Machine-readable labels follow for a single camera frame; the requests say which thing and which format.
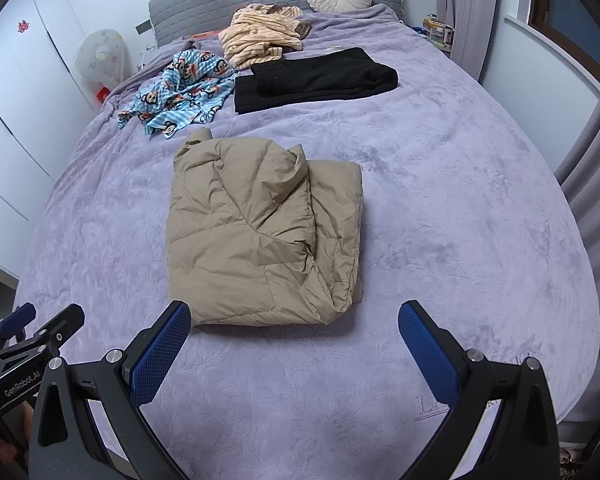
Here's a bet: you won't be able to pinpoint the white covered fan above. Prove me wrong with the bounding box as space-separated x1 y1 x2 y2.
74 29 127 106

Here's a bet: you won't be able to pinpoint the white wardrobe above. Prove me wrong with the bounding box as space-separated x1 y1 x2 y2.
0 0 106 281

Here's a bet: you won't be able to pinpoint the person's left hand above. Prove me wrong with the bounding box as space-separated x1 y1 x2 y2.
0 404 37 478

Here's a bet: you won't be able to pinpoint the colourful small boxes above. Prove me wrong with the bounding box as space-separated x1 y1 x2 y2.
422 12 456 53

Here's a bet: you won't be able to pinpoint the dark framed window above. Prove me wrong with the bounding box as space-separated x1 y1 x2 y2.
527 0 600 86

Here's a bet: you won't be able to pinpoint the grey curtain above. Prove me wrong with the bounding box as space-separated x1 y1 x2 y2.
552 60 600 321
432 0 503 81

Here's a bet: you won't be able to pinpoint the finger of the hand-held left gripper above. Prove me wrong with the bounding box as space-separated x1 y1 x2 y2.
0 303 37 340
0 303 85 361

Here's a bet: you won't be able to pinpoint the beige puffer jacket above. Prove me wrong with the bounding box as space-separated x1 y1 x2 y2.
165 129 365 328

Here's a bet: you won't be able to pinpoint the blue monkey print garment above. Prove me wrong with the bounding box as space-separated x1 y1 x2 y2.
117 49 240 140

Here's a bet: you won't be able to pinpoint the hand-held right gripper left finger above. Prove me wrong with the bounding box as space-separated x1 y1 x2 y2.
28 300 193 480

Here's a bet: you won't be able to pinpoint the cream striped garment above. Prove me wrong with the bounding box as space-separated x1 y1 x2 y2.
218 4 313 70

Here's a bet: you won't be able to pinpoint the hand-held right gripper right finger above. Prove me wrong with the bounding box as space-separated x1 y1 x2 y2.
397 300 564 480

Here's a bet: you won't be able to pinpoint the black folded garment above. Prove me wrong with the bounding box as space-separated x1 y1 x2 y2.
234 47 399 115

